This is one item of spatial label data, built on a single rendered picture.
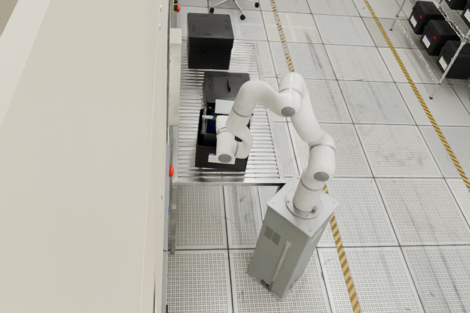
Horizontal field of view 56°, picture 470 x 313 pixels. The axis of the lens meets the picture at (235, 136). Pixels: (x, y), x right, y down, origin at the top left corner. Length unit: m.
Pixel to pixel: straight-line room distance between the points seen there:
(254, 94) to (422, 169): 2.37
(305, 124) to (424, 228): 1.88
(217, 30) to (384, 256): 1.87
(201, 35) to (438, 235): 2.17
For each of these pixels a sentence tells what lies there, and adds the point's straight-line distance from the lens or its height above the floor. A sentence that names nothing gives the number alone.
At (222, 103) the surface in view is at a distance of 2.22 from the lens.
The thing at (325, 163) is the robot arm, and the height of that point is 1.18.
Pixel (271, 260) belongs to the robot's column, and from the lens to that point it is 2.60.
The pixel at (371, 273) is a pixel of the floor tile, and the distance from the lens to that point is 3.13.
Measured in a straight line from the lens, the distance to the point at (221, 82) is 2.70.
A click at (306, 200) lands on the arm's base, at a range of 2.18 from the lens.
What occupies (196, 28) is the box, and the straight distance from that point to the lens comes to 2.86.
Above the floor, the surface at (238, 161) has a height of 0.84.
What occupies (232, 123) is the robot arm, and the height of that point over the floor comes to 1.26.
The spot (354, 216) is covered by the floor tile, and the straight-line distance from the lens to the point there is 3.32.
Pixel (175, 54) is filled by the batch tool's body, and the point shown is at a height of 1.34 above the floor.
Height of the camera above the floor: 2.57
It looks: 46 degrees down
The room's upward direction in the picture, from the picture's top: 10 degrees clockwise
